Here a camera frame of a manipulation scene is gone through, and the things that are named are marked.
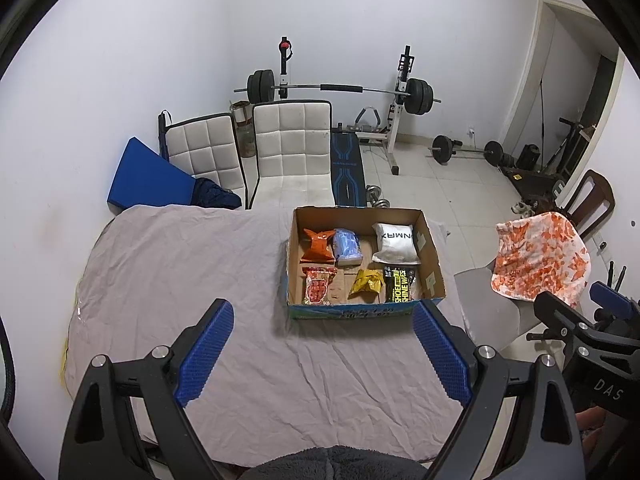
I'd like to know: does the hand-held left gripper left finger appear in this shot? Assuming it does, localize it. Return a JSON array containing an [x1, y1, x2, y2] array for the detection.
[[59, 298, 236, 480]]

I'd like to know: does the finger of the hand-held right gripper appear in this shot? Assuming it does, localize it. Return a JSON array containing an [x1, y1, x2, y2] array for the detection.
[[589, 281, 640, 322], [532, 290, 603, 356]]

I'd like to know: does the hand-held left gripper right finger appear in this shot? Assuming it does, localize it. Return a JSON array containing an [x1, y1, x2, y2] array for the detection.
[[411, 298, 586, 480]]

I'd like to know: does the black wipes packet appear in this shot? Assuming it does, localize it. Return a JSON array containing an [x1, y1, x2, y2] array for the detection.
[[382, 266, 417, 303]]

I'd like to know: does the cardboard box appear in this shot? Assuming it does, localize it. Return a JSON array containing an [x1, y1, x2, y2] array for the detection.
[[286, 205, 447, 321]]

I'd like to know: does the yellow packet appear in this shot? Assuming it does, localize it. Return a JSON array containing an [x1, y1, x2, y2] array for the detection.
[[348, 269, 386, 297]]

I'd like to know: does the white soft packet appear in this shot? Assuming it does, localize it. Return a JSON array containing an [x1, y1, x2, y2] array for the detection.
[[371, 222, 421, 265]]

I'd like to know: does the red snack packet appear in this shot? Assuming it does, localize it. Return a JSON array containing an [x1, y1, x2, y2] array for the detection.
[[301, 266, 338, 306]]

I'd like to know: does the light blue tissue packet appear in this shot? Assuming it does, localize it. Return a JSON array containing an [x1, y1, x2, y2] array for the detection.
[[332, 229, 362, 267]]

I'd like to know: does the orange snack packet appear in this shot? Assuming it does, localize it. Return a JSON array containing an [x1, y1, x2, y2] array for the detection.
[[300, 228, 337, 264]]

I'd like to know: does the person's right hand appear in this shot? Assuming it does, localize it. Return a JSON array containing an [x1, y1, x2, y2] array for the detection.
[[575, 406, 607, 461]]

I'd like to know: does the orange patterned towel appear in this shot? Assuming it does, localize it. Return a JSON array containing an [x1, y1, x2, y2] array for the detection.
[[491, 211, 591, 307]]

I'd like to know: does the grey chair seat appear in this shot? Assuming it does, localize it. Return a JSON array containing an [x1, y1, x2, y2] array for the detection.
[[454, 260, 538, 346]]

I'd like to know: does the grey table cloth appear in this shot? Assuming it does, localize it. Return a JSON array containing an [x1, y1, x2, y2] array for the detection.
[[60, 204, 468, 463]]

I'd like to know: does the dark wooden chair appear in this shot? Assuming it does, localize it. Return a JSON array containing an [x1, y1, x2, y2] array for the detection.
[[552, 169, 616, 246]]

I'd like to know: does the dark exercise equipment pile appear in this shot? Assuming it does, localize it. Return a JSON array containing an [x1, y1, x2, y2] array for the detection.
[[502, 117, 597, 197]]

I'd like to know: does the person's grey fleece clothing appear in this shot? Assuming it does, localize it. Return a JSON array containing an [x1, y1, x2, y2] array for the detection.
[[240, 445, 431, 480]]

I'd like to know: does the dark blue quilted garment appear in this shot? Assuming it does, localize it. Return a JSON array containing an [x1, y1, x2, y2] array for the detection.
[[192, 177, 242, 211]]

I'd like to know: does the chrome dumbbell pair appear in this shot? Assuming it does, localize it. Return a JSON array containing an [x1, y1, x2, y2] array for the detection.
[[366, 185, 392, 209]]

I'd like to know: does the blue foam cushion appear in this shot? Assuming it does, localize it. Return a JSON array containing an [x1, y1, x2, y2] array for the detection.
[[106, 137, 198, 208]]

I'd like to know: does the white padded chair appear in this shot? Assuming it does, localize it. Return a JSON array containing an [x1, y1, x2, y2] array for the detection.
[[165, 112, 247, 211], [247, 100, 335, 210]]

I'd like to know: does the small barbell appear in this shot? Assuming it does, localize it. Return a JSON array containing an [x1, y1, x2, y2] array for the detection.
[[426, 135, 503, 167]]

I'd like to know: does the black and blue weight bench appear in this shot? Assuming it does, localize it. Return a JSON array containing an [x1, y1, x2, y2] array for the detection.
[[329, 127, 365, 207]]

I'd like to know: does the white bench press rack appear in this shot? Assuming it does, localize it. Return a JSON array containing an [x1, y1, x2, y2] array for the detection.
[[277, 36, 417, 177]]

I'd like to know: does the barbell with black plates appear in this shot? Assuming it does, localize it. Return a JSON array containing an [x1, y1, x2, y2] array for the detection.
[[234, 69, 442, 116]]

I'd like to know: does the black cable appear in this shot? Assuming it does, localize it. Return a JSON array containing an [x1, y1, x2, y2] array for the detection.
[[0, 315, 16, 423]]

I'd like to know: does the grey cable row handle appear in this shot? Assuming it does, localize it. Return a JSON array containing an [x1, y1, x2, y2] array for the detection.
[[351, 106, 382, 134]]

